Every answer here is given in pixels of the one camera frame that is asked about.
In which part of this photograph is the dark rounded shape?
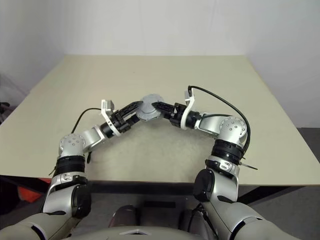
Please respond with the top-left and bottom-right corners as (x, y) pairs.
(178, 207), (205, 229)
(110, 204), (137, 229)

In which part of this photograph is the grey toothed housing lid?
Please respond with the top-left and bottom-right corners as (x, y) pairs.
(140, 93), (162, 112)

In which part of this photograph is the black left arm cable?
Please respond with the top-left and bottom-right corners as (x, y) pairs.
(71, 107), (104, 164)

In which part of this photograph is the black table frame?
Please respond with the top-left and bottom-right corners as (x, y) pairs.
(0, 174), (320, 208)

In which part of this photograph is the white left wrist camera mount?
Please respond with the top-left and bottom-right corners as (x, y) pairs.
(100, 99), (120, 137)

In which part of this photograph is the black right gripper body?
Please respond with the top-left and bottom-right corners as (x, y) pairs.
(167, 102), (186, 126)

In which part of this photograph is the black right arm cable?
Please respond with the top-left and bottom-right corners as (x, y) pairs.
(187, 85), (252, 154)

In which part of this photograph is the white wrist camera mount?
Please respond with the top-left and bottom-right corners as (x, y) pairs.
(100, 99), (120, 137)
(180, 85), (197, 131)

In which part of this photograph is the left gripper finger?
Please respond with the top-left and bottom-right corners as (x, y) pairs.
(124, 114), (142, 127)
(118, 100), (144, 117)

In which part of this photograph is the grey robot torso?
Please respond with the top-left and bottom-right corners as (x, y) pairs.
(64, 224), (221, 240)

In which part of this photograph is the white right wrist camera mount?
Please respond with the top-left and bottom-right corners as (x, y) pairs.
(180, 85), (197, 131)

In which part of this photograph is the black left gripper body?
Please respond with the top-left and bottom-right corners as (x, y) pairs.
(109, 109), (133, 134)

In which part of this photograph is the orange object under table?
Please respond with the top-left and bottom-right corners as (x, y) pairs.
(17, 177), (52, 204)

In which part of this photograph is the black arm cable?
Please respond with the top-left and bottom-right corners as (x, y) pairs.
(187, 85), (252, 154)
(71, 107), (104, 164)

